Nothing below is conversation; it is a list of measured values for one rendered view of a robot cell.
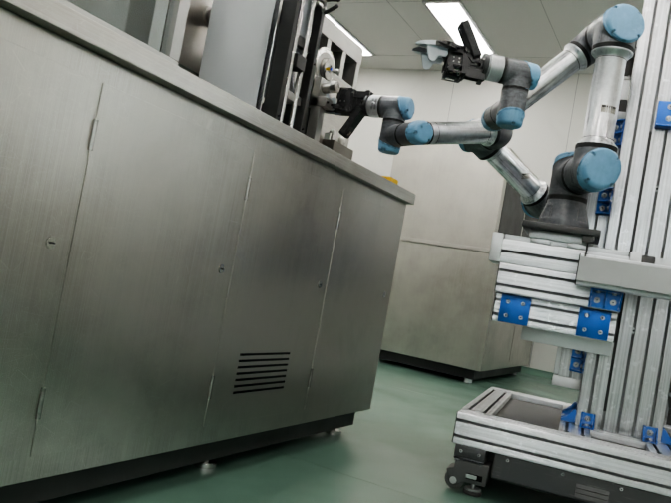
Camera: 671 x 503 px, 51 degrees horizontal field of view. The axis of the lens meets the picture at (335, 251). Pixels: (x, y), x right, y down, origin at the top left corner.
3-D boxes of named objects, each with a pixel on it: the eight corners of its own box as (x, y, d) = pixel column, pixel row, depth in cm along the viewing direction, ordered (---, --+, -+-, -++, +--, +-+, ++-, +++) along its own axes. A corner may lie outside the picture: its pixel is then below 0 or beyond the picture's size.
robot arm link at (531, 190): (561, 225, 270) (475, 136, 245) (532, 224, 283) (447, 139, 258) (575, 199, 273) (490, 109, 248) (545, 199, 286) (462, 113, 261)
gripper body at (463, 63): (446, 68, 195) (487, 77, 196) (450, 40, 196) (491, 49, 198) (438, 79, 202) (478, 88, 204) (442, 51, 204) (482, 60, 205)
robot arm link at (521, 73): (539, 90, 198) (544, 60, 199) (502, 82, 197) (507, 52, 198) (528, 96, 206) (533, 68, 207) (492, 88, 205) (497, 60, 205)
